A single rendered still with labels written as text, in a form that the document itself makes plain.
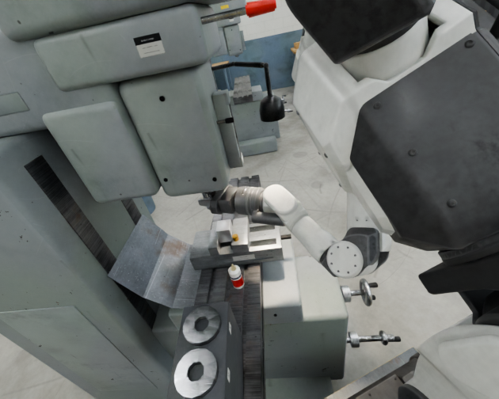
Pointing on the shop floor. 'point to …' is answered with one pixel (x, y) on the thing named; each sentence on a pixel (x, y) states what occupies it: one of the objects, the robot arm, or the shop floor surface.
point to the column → (65, 272)
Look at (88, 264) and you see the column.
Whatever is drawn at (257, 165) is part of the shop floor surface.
